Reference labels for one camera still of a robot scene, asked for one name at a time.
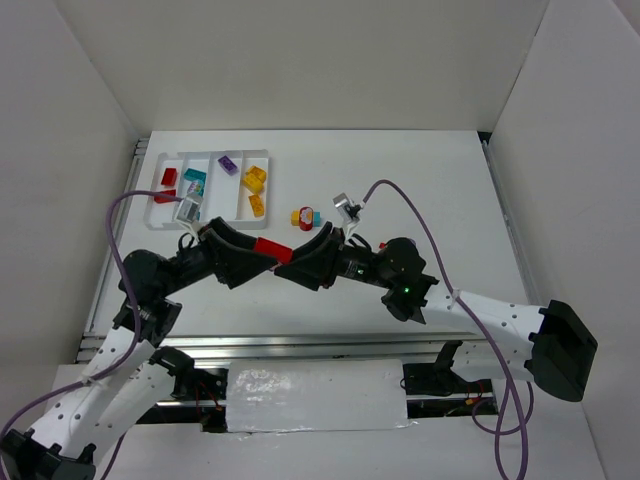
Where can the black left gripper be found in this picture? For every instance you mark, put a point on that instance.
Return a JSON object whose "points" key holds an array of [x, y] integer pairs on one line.
{"points": [[214, 253]]}

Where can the teal lego brick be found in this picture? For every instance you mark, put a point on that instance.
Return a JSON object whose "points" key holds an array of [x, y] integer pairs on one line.
{"points": [[194, 175]]}

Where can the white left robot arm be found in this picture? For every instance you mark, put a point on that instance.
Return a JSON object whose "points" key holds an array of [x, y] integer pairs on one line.
{"points": [[133, 369]]}

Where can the yellow round printed lego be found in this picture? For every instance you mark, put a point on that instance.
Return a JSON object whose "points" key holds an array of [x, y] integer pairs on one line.
{"points": [[253, 183]]}

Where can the yellow red blue lego cluster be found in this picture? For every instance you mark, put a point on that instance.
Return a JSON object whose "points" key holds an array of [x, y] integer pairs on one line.
{"points": [[305, 218]]}

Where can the yellow lego brick in tray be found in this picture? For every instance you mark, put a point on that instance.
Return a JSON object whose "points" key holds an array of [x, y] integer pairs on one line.
{"points": [[257, 205]]}

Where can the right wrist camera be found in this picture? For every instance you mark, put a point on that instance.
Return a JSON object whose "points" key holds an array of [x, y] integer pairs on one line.
{"points": [[350, 213]]}

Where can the yellow lego brick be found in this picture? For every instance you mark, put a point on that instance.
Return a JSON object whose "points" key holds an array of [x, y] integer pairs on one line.
{"points": [[258, 172], [257, 205]]}

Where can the purple lego plate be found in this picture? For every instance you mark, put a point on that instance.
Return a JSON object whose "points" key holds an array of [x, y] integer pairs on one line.
{"points": [[228, 165]]}

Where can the white divided sorting tray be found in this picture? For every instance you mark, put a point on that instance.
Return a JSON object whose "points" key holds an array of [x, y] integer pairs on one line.
{"points": [[224, 196]]}

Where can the red sloped lego brick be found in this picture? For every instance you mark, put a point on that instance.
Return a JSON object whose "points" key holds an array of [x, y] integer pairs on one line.
{"points": [[165, 196]]}

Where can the red and purple lego stack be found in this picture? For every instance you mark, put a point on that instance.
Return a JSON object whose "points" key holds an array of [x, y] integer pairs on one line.
{"points": [[281, 253]]}

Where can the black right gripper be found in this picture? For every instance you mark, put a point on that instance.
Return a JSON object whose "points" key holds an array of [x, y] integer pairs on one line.
{"points": [[331, 257]]}

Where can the aluminium front rail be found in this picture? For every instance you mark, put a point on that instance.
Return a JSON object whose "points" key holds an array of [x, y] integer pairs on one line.
{"points": [[214, 350]]}

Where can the teal round printed lego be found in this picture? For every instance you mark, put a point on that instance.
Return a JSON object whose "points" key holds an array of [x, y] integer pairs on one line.
{"points": [[196, 187]]}

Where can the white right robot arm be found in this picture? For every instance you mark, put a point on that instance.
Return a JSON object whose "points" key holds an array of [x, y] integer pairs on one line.
{"points": [[548, 346]]}

